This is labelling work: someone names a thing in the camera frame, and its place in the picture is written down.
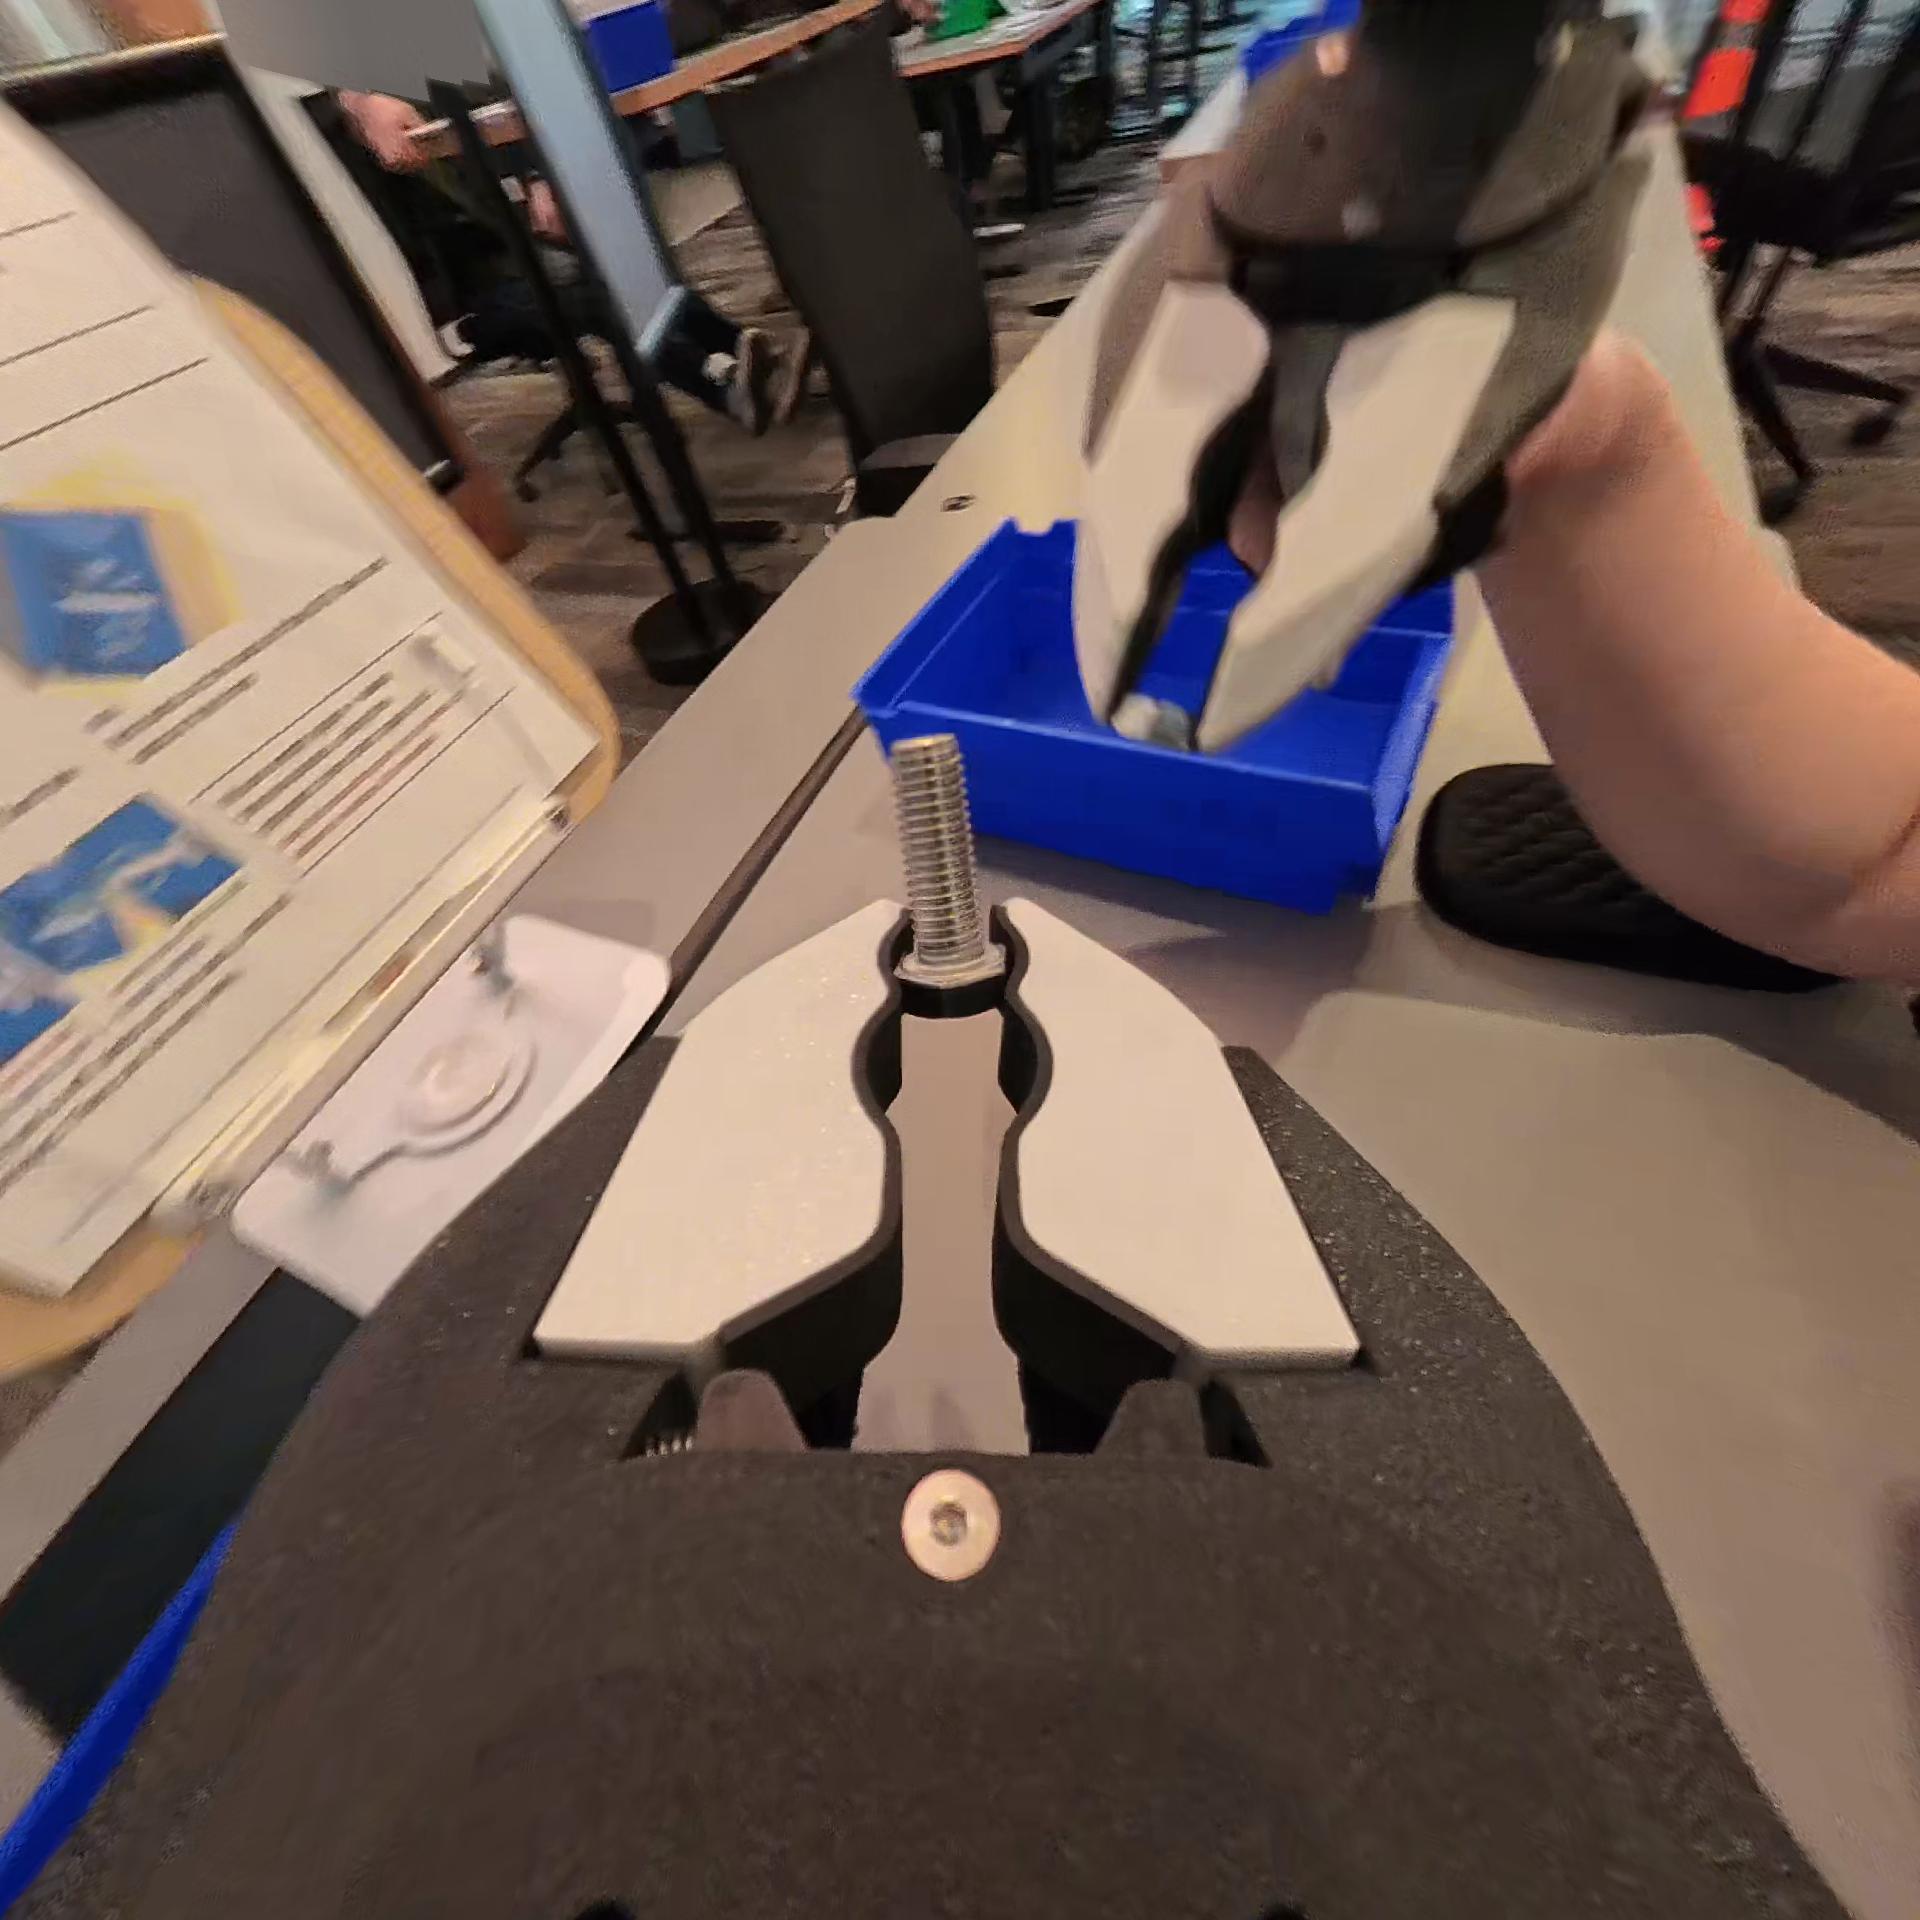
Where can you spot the blue divided parts bin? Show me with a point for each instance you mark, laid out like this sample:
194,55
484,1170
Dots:
1051,811

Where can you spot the screen on black floor stand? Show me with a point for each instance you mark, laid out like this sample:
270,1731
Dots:
570,120

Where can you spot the blue storage bin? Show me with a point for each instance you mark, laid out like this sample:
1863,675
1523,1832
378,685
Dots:
1275,44
631,39

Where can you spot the orange traffic cone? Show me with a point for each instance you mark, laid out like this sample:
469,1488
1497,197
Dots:
1719,98

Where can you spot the blue plastic tray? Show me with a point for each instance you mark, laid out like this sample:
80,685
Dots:
91,1770

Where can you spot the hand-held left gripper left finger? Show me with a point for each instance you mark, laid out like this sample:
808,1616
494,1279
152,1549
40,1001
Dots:
720,1170

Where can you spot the wooden-top desk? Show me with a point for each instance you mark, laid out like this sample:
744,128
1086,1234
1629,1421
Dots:
751,52

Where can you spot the person's right forearm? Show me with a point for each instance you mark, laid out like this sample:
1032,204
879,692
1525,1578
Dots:
1771,751

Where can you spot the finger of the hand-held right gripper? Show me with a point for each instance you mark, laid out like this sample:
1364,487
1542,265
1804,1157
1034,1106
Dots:
1170,404
1395,451

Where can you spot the black framed panel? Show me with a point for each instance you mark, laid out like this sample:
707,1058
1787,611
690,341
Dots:
151,164

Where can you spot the black mesh armrest pad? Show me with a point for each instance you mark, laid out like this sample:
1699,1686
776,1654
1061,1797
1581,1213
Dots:
1545,885

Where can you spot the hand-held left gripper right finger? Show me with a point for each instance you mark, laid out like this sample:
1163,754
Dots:
1170,1170

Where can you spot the rounded wooden board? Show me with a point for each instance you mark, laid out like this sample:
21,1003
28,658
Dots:
450,519

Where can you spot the silver hex bolt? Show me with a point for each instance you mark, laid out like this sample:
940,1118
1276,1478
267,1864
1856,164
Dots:
933,855
1155,720

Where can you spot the black office chair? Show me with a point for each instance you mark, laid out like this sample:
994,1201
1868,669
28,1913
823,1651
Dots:
854,240
1860,150

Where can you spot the silver hex nut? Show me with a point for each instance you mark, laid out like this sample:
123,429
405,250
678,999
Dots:
948,990

